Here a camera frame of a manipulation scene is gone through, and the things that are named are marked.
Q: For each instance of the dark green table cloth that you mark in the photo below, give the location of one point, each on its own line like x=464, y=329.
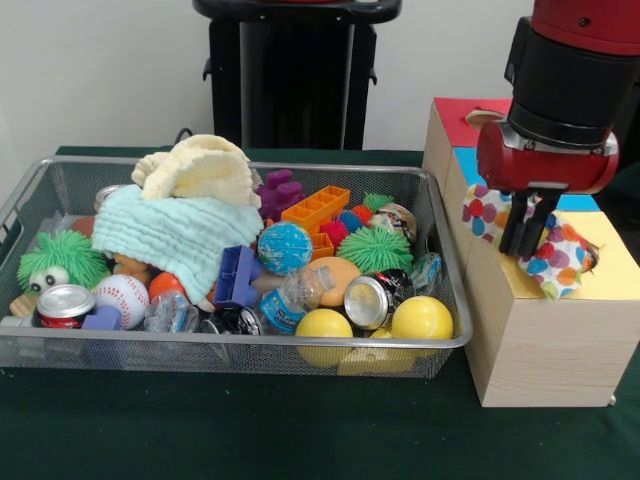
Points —
x=300, y=430

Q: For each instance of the yellow ball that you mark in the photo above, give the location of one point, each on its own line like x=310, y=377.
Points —
x=324, y=327
x=422, y=322

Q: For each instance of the orange building block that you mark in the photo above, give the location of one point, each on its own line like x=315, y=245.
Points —
x=315, y=207

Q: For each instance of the silver red soda can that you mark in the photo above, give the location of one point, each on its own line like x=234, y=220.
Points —
x=65, y=305

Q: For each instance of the green spiky ball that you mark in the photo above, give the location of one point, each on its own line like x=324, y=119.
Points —
x=375, y=247
x=65, y=255

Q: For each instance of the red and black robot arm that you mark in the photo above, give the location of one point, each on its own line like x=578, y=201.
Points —
x=575, y=65

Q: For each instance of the blue globe ball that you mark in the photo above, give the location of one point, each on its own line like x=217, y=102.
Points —
x=285, y=249

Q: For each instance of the polka dot cloth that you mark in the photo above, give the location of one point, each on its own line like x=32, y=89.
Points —
x=560, y=260

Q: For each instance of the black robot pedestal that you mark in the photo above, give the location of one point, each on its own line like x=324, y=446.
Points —
x=295, y=75

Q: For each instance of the silver mesh bin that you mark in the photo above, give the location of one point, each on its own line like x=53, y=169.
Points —
x=75, y=357

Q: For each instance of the cream cloth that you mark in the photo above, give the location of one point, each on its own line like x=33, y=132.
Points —
x=200, y=170

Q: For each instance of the black upright panel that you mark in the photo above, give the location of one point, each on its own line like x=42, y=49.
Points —
x=630, y=165

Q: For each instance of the wooden three-hole box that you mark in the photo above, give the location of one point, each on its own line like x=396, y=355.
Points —
x=550, y=350

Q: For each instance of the black soda can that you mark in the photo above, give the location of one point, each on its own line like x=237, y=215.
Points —
x=375, y=295

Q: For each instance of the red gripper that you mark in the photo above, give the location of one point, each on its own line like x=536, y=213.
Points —
x=545, y=167

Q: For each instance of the mint green cloth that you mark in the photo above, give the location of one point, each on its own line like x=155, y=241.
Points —
x=175, y=235

